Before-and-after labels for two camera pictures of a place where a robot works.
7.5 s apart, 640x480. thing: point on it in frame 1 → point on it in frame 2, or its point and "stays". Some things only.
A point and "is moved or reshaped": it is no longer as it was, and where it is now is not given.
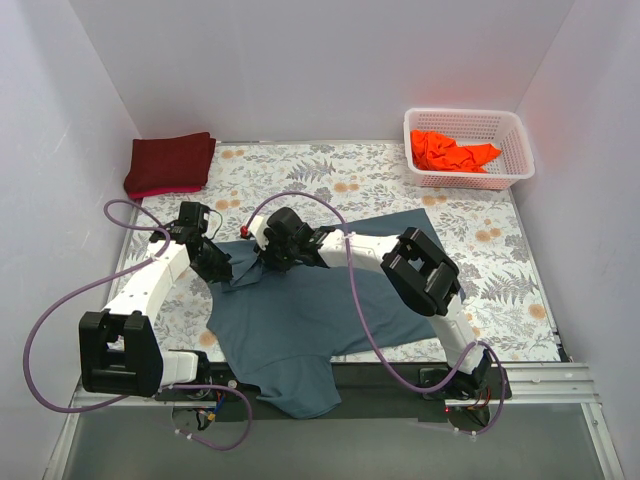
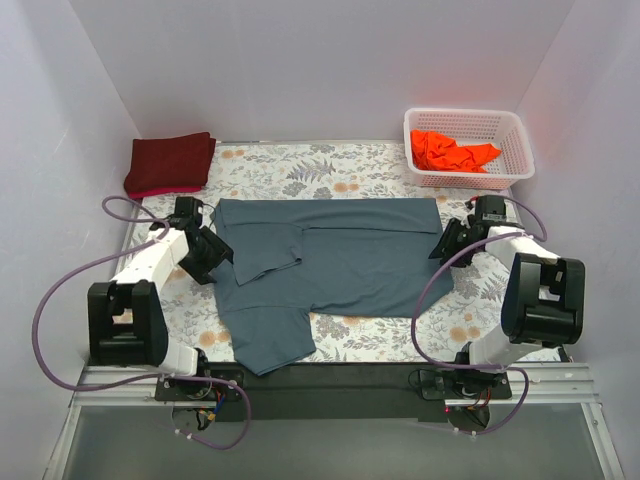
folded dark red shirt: (169, 165) stays
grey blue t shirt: (285, 330) is moved or reshaped
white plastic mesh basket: (467, 149) stays
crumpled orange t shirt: (434, 151) stays
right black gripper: (279, 255) → (451, 240)
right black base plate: (482, 383) stays
